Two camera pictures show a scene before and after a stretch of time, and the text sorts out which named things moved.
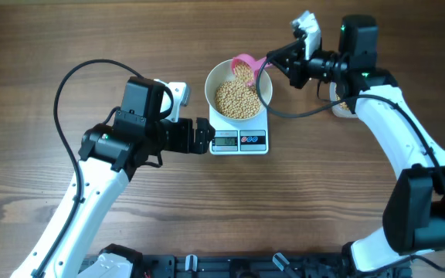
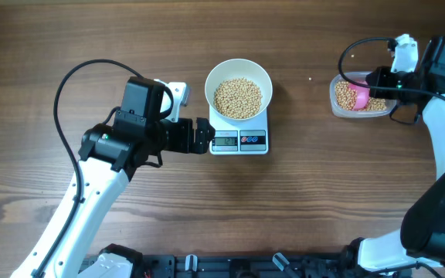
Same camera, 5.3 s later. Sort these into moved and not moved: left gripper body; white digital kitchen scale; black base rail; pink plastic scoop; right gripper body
Moved: pink plastic scoop; right gripper body
Not moved: black base rail; left gripper body; white digital kitchen scale
